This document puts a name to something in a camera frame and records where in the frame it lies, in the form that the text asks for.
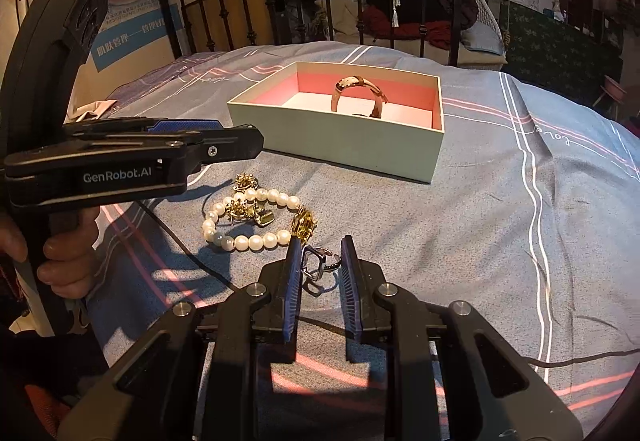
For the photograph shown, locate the pink stool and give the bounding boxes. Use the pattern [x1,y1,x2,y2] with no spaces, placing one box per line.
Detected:
[594,75,627,118]

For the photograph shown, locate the pink cloth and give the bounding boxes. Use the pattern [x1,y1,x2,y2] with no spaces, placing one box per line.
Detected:
[67,98,119,120]

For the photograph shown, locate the gold cluster earrings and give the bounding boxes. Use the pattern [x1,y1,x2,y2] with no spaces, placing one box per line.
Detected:
[225,198,276,228]

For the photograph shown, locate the green patterned counter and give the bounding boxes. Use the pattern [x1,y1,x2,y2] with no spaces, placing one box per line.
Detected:
[502,1,624,92]

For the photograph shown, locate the red clothes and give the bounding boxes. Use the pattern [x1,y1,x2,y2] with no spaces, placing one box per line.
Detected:
[362,6,469,50]

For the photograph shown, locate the green box with pink inside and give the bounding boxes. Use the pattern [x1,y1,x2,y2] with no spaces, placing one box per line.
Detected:
[226,62,446,185]

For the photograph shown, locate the blue-grey plaid bed sheet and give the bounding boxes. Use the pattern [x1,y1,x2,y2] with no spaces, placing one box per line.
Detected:
[65,41,640,441]

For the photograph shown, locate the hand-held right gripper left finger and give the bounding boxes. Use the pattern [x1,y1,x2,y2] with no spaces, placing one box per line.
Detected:
[57,237,306,441]

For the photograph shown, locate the white pearl bracelet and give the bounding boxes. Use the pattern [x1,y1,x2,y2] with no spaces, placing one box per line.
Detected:
[201,188,307,253]

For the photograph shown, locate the small pendant earring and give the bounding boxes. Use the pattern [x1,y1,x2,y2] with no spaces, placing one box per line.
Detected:
[300,246,346,295]

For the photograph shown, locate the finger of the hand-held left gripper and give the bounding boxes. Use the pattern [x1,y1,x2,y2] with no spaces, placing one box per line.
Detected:
[185,124,265,168]
[64,117,227,139]

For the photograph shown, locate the brown strap wristwatch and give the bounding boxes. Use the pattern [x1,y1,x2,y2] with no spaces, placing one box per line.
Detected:
[332,75,391,120]

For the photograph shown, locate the wooden panel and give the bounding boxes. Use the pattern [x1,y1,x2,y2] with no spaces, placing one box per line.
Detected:
[182,0,282,54]

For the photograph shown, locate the person's left hand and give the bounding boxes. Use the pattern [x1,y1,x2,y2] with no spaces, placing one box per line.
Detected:
[0,208,102,302]

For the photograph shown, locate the white wicker swing chair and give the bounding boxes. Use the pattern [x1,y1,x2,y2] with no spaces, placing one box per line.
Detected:
[327,0,507,60]

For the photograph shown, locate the amber ring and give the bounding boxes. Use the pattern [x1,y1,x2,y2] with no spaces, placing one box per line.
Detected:
[291,206,319,240]

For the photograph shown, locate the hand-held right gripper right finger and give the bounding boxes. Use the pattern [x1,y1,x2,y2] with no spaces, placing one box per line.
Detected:
[340,236,586,441]

